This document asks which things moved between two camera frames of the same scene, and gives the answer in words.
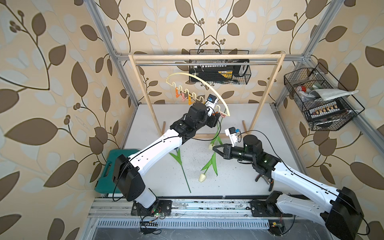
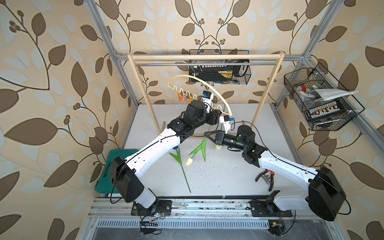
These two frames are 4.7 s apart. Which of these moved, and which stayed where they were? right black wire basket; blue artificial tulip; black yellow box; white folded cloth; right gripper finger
Moved: right gripper finger
Stayed: right black wire basket; black yellow box; white folded cloth; blue artificial tulip
